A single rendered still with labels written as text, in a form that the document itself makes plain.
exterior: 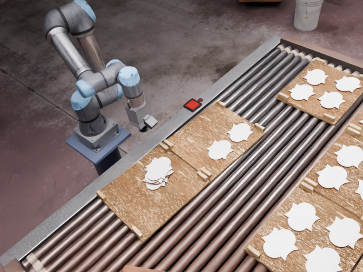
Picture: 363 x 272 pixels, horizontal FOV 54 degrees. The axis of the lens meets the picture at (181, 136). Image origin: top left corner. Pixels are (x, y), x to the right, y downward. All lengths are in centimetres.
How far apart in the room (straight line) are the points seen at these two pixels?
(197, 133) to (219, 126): 13
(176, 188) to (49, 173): 174
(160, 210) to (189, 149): 37
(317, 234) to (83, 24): 135
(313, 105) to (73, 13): 129
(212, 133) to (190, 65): 209
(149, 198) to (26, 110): 248
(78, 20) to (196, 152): 82
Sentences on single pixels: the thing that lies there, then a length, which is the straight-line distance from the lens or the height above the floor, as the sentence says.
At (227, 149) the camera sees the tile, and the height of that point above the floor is 94.
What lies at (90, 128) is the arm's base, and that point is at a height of 100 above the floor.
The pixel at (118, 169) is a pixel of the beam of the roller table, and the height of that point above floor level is 92.
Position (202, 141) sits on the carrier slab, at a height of 94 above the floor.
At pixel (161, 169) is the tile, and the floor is 98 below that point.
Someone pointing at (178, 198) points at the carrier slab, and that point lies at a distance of 164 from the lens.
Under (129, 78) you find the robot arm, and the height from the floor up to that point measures 147.
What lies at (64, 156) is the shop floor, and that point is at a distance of 330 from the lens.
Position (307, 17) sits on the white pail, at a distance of 432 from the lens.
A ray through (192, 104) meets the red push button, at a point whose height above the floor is 93.
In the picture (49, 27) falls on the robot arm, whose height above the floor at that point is 156.
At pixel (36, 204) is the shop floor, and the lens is 309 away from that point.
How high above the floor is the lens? 231
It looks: 47 degrees down
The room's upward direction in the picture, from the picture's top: 9 degrees counter-clockwise
